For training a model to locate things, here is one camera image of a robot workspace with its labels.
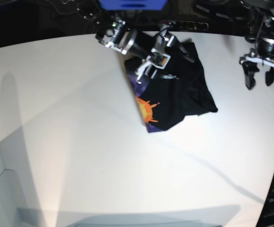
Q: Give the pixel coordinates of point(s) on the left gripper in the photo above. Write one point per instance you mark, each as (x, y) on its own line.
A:
(262, 52)

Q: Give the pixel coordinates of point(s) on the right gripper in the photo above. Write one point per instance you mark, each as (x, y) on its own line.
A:
(163, 39)

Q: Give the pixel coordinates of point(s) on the black T-shirt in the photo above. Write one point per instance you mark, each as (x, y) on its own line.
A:
(163, 103)

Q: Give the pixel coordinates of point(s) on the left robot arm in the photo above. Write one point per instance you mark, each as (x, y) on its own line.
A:
(261, 35)

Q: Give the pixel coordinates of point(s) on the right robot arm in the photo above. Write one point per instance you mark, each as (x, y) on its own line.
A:
(115, 32)

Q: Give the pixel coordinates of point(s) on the black power strip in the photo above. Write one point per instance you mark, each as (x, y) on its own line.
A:
(190, 25)

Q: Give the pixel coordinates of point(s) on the blue plastic box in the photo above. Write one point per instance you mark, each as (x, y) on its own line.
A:
(132, 4)

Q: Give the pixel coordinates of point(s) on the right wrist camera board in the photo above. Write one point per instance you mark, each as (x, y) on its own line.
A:
(159, 60)

